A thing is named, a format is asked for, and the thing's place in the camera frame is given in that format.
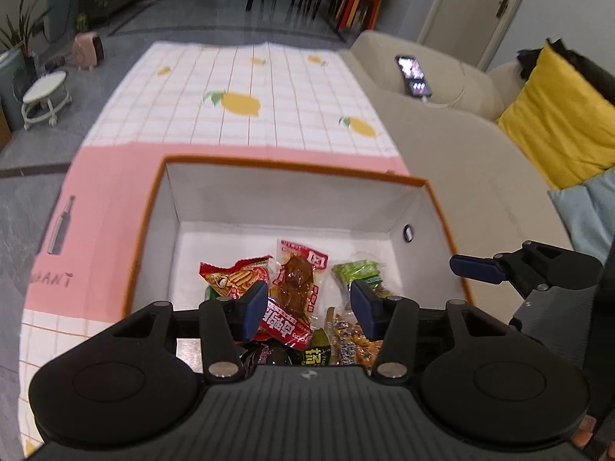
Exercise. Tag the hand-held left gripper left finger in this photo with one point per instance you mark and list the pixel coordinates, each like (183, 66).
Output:
(254, 309)

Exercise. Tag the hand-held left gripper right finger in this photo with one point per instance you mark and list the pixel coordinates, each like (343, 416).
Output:
(365, 312)

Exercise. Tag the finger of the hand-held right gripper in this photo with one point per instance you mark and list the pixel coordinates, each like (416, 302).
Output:
(475, 269)

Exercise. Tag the orange snack packet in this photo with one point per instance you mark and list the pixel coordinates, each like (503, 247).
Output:
(353, 341)

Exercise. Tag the red stick snack packet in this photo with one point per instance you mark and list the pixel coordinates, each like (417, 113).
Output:
(235, 278)

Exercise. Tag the green snack packet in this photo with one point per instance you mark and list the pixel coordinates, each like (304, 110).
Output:
(360, 272)

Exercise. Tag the brown jerky packet red label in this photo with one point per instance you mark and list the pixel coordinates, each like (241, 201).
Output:
(293, 288)

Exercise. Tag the dark snack packet yellow label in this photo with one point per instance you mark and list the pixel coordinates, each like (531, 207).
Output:
(312, 353)

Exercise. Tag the orange cardboard box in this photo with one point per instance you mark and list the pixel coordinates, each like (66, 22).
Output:
(288, 192)

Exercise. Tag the beige sofa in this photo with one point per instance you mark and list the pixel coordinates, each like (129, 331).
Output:
(461, 163)

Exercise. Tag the light blue cushion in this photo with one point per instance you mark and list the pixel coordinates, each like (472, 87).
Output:
(588, 211)

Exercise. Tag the yellow cushion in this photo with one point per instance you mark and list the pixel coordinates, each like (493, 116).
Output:
(562, 120)

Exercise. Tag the smartphone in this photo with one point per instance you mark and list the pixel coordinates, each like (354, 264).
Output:
(413, 76)

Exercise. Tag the checked lemon print tablecloth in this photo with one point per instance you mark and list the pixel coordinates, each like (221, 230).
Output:
(250, 101)

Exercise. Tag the black garment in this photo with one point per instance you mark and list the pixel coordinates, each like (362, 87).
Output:
(543, 55)

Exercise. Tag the white door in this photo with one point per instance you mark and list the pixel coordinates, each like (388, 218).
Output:
(466, 5)

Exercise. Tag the orange plastic stool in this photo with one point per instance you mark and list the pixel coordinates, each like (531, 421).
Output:
(360, 0)

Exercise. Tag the white rolling stool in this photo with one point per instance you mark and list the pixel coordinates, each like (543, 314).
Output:
(45, 93)

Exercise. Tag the pink space heater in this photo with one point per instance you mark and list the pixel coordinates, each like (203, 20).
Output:
(88, 50)

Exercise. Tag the grey plant pot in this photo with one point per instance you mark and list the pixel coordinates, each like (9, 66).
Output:
(12, 91)

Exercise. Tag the spiky potted plant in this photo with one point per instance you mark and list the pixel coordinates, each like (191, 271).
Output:
(19, 29)

